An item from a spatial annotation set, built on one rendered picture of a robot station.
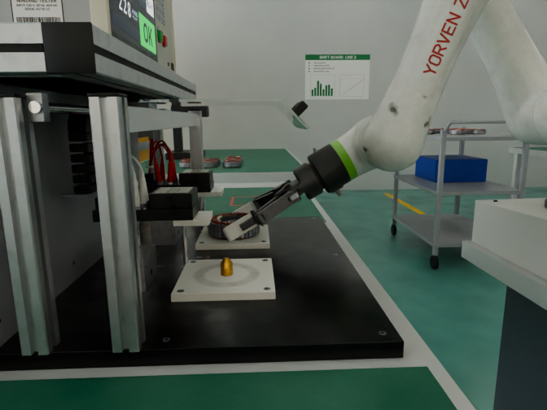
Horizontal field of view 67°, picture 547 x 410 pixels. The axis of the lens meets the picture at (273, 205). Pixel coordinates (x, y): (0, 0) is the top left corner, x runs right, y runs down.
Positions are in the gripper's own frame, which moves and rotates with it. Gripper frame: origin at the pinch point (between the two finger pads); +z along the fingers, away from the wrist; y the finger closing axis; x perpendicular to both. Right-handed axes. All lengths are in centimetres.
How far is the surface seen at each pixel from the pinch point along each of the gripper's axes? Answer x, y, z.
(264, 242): -5.0, -7.3, -4.2
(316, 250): -11.1, -9.2, -12.5
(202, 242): 1.3, -5.8, 6.7
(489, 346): -125, 80, -56
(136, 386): -0.4, -47.8, 10.1
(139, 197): 15.8, -24.7, 6.1
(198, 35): 150, 508, -9
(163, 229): 7.3, -3.6, 12.7
